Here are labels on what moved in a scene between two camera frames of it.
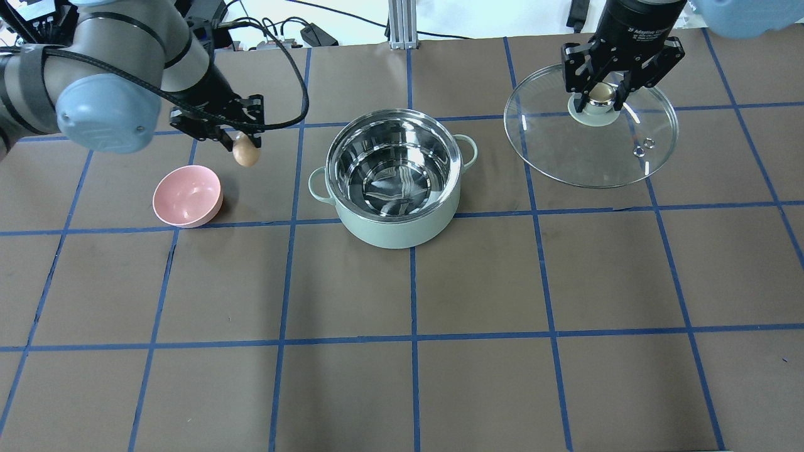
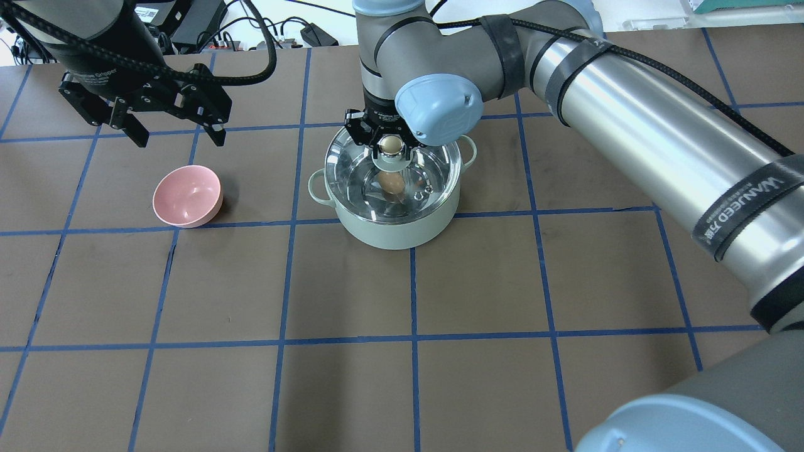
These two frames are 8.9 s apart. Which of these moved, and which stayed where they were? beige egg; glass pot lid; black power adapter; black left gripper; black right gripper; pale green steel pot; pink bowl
Moved: black left gripper; beige egg; black right gripper; glass pot lid
Stayed: pale green steel pot; black power adapter; pink bowl
